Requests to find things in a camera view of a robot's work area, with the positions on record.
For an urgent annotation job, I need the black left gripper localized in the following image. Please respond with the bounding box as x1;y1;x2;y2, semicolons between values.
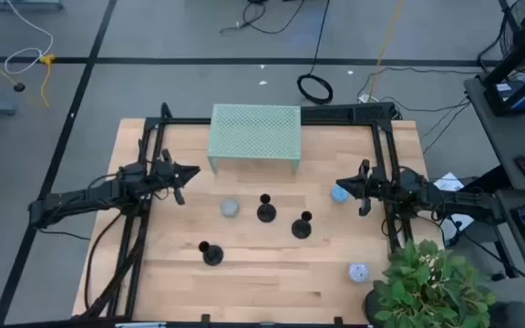
150;148;201;207

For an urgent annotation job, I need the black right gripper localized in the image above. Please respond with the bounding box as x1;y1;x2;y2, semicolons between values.
335;159;401;218

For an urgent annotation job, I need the blue patterned round candle holder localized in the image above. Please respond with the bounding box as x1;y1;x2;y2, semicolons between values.
330;184;352;205

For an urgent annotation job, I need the grey patterned round candle holder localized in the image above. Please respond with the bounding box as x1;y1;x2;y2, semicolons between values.
219;197;241;219

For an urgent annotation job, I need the white dotted round candle holder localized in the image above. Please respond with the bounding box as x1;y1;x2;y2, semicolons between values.
348;261;371;284

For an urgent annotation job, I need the green mesh metal shelf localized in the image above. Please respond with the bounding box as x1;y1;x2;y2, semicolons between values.
206;103;303;176

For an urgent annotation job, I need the white paper sheet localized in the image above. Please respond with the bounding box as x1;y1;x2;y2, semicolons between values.
433;171;467;192

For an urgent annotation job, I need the white floor object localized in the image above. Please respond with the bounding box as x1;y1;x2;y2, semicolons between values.
439;212;474;242

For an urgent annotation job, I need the green leafy plant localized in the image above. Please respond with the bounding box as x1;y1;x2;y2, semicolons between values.
371;239;499;328

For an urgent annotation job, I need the black plant pot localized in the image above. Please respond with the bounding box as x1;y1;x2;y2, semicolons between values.
364;289;385;328

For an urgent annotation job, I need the silver bar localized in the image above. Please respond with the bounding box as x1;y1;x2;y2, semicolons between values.
115;321;168;328

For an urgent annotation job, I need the black metal rig frame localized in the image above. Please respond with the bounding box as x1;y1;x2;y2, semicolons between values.
105;102;417;325

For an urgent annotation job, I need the black coiled cable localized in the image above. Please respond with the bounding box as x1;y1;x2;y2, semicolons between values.
295;0;335;107

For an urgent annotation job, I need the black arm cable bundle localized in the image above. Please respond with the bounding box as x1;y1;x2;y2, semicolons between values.
81;209;149;321

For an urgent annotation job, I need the yellow hanging cable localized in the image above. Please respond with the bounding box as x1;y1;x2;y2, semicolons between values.
365;0;406;104

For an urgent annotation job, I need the black looped floor cable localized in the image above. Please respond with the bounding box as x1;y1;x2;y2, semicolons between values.
219;0;307;36

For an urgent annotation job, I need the yellow floor cable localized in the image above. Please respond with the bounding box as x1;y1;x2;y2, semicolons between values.
0;43;57;109

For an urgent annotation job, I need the white floor cable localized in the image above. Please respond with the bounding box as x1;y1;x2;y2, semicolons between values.
3;0;56;77

